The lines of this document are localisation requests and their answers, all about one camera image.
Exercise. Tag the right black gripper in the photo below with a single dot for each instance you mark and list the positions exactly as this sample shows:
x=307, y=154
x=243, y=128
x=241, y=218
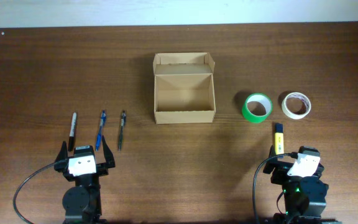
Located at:
x=279, y=170

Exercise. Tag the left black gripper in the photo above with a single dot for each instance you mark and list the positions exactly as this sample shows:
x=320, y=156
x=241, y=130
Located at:
x=103, y=167

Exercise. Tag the yellow highlighter blue cap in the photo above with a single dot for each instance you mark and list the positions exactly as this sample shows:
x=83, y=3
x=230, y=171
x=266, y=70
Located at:
x=279, y=142

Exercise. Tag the green tape roll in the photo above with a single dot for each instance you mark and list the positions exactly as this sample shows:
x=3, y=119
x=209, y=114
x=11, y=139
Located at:
x=261, y=98

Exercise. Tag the cream masking tape roll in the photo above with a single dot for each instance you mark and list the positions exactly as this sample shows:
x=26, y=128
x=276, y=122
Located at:
x=304, y=99

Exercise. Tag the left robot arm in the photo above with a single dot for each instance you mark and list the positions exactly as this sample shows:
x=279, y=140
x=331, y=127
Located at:
x=82, y=203

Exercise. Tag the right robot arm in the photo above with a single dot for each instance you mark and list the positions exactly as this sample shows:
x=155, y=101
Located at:
x=303, y=192

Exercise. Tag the black white marker pen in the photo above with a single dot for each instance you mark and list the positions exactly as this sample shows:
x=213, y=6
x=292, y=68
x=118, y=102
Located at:
x=71, y=141

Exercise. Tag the blue ballpoint pen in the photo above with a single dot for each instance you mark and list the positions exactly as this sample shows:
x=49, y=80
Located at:
x=100, y=130

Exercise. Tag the black ballpoint pen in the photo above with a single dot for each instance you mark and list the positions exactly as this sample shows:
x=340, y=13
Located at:
x=121, y=131

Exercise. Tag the open cardboard box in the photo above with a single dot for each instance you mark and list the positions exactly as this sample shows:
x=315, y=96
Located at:
x=184, y=88

